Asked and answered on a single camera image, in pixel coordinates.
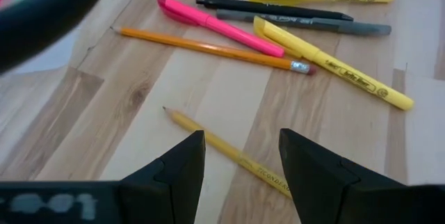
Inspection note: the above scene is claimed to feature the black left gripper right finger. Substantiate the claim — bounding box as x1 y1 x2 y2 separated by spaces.
278 128 370 224

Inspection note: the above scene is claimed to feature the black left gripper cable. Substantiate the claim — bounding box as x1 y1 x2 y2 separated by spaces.
0 0 120 75

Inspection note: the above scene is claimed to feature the grey pen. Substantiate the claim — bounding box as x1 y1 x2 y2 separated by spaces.
215 8 393 38

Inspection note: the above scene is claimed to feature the short black pen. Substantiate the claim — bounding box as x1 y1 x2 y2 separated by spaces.
195 0 355 22

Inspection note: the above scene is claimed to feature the yellow pencil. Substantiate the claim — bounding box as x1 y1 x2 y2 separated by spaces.
162 106 293 200

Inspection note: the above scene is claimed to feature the orange pencil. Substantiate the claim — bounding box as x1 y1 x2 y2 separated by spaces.
109 25 318 77

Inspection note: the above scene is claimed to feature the pink highlighter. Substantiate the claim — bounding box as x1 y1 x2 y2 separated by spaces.
156 0 286 58

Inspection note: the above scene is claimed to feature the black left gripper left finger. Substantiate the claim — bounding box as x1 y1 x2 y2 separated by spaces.
119 129 207 224

